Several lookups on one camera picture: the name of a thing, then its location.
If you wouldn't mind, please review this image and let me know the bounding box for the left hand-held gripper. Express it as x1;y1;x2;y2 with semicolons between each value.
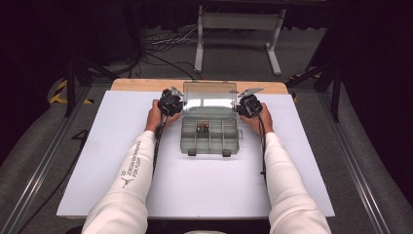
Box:
157;85;185;118

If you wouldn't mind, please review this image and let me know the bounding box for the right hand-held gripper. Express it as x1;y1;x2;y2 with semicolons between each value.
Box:
235;86;265;119

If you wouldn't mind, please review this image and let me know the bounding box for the grey plastic organizer box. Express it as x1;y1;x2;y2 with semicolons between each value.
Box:
179;81;244;158

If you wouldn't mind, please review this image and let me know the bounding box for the person's left hand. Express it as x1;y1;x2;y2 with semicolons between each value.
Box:
144;98;181;134

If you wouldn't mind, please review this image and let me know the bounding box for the person's right hand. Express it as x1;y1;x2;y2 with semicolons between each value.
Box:
239;101;275;136

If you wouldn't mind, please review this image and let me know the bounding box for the white board mat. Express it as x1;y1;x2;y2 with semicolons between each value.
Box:
56;90;336;220

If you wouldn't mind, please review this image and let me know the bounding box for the yellow and black hazard tape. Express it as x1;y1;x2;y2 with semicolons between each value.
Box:
48;79;95;105

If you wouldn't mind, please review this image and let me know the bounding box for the left hand-held gripper black cable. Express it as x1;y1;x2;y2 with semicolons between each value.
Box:
151;113;169;178

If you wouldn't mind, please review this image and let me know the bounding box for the hand-held gripper black cable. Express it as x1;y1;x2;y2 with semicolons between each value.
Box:
257;114;269;188
151;113;169;178

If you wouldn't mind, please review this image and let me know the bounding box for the right hand-held gripper black cable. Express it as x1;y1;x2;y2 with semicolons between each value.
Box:
257;114;269;188

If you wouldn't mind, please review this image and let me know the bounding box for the bundle of floor cables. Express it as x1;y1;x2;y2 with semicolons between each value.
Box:
142;27;203;81

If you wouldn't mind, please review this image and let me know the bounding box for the white metal stand frame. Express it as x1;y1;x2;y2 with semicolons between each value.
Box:
193;4;287;76

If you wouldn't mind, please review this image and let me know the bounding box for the aluminium floor rail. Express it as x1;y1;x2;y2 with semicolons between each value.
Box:
316;92;393;234
0;86;94;234

